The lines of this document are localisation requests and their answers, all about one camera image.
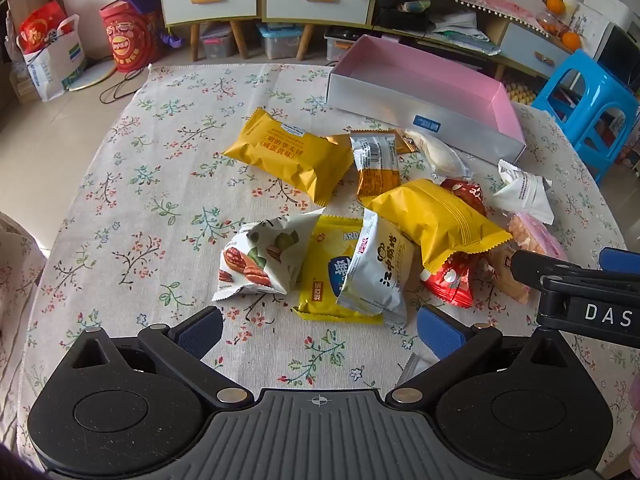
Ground red gift bag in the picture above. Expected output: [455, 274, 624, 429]
[19, 1, 68, 53]

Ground yellow cracker packet blue label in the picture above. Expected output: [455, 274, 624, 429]
[292, 215, 386, 325]

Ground black floor cable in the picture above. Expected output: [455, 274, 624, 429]
[99, 62, 151, 105]

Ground pink cardboard box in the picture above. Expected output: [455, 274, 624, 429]
[326, 35, 527, 165]

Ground red round drum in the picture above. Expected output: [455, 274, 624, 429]
[99, 0, 161, 73]

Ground long wooden tv cabinet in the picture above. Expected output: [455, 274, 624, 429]
[372, 0, 576, 81]

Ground white foam box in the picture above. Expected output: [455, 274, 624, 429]
[582, 0, 633, 26]

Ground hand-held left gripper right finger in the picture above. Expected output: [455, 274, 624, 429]
[386, 305, 572, 409]

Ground orange packet with barcode label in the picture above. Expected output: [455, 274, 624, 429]
[349, 130, 403, 200]

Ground white printed card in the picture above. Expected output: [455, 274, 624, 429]
[570, 2, 611, 58]

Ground red snack packet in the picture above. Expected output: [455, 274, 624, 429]
[440, 177, 488, 216]
[419, 252, 483, 308]

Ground white pyramid packet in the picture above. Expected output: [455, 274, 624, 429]
[492, 160, 555, 225]

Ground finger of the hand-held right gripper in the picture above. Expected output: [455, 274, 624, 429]
[510, 249, 601, 291]
[599, 247, 640, 272]

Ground clear packet of tan biscuits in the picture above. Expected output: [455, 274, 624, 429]
[487, 242, 538, 306]

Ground blue plastic stool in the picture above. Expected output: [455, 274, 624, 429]
[530, 49, 640, 183]

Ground yellow packet with white label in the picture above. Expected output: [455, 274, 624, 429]
[221, 108, 355, 207]

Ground walnut print packet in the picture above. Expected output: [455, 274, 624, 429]
[211, 210, 321, 302]

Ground black bag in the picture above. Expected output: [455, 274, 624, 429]
[375, 0, 436, 33]

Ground pink puffed rice packet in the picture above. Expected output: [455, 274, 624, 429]
[507, 212, 568, 261]

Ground plain yellow ridged packet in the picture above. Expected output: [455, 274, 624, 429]
[364, 178, 513, 272]

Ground white mushroom print packet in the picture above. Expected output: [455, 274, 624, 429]
[336, 208, 416, 326]

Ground pile of white papers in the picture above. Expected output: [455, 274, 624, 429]
[430, 10, 501, 56]

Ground jar of small oranges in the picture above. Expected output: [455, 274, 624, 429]
[537, 10, 563, 36]

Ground yellow egg tray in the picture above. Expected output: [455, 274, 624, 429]
[502, 77, 543, 106]

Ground small clear wrapper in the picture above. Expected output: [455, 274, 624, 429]
[395, 352, 436, 388]

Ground black appliance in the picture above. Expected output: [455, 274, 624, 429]
[597, 25, 640, 96]

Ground white storage bin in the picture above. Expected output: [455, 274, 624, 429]
[324, 27, 373, 63]

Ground grey clear storage bin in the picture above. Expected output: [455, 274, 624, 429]
[200, 24, 236, 60]

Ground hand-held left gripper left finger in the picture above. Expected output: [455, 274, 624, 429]
[66, 305, 254, 410]

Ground blue lidded storage bin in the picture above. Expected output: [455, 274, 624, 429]
[257, 22, 303, 60]

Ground small brown packet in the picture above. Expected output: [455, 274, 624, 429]
[395, 129, 421, 153]

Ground white paper bag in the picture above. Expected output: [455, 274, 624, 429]
[17, 14, 87, 102]

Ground round white board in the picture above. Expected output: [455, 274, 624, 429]
[69, 57, 118, 92]

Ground clear packet with white bun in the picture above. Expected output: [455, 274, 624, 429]
[404, 129, 473, 178]

